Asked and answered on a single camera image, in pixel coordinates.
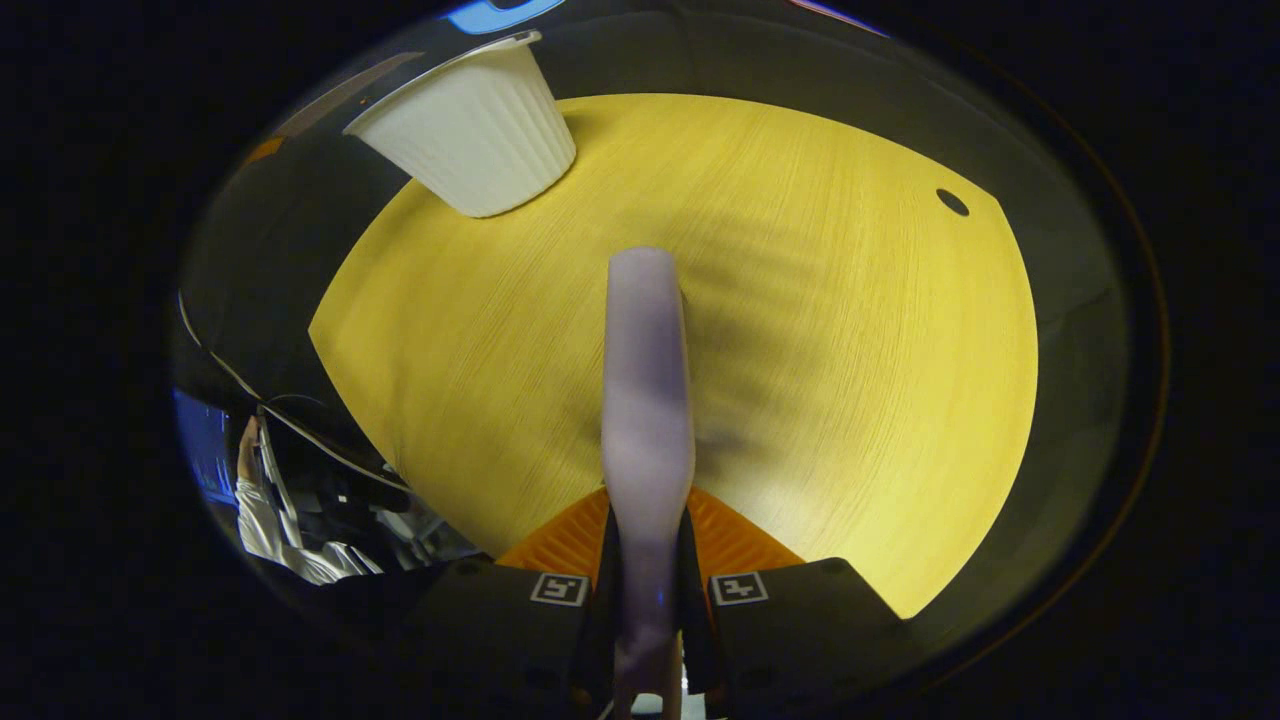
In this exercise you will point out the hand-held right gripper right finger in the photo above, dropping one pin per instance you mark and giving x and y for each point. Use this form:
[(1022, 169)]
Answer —
[(800, 620)]

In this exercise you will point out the white ribbed garbage bin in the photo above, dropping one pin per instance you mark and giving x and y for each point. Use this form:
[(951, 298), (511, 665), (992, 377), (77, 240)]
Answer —
[(480, 130)]

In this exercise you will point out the blue object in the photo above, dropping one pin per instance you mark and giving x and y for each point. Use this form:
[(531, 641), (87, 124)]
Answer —
[(205, 445)]

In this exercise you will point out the small pink broom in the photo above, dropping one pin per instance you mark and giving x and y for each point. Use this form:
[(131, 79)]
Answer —
[(648, 400)]

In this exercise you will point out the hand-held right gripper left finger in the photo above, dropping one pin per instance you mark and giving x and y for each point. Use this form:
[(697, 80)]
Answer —
[(500, 620)]

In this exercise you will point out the person's white clothing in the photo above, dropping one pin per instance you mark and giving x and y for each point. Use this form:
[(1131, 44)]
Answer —
[(285, 540)]

